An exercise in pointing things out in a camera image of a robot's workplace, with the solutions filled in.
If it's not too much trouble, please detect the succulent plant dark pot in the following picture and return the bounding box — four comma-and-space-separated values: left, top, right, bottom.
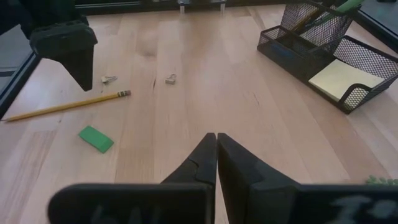
365, 175, 398, 187

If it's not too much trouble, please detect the yellow sticky notes pad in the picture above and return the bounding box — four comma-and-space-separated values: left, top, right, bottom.
308, 58, 386, 102

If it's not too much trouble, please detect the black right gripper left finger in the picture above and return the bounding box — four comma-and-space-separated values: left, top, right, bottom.
46, 133, 218, 224

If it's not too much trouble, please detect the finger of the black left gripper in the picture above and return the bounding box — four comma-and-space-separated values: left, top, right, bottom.
58, 45, 96, 92

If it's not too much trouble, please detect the black pen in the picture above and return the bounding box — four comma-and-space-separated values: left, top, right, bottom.
298, 9, 343, 33

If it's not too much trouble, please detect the black mesh desk organizer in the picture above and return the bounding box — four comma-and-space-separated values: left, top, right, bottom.
257, 0, 398, 115

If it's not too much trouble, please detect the green eraser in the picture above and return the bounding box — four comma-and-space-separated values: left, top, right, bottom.
78, 125, 115, 154

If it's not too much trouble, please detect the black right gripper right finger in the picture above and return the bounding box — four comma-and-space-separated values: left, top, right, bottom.
217, 133, 398, 224

